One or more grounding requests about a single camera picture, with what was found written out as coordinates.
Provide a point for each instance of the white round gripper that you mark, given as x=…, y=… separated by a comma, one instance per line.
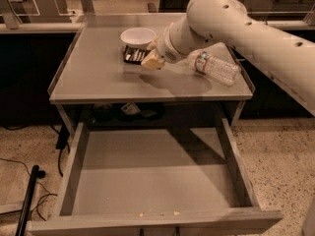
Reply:
x=164, y=50

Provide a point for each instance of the black rxbar chocolate bar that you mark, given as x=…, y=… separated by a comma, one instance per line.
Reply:
x=134, y=55

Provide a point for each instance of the grey open top drawer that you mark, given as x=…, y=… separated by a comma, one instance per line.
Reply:
x=156, y=182

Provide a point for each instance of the clear plastic water bottle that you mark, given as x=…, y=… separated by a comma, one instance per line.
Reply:
x=207, y=64

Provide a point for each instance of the grey metal counter cabinet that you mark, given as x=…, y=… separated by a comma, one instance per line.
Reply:
x=94, y=72

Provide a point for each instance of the black pole on floor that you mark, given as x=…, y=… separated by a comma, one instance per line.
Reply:
x=23, y=218

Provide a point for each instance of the white ceramic bowl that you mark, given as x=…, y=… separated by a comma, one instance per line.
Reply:
x=138, y=37

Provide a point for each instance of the white horizontal rail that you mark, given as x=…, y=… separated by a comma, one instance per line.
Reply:
x=74, y=27

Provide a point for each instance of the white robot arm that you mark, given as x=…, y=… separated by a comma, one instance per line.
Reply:
x=287, y=59

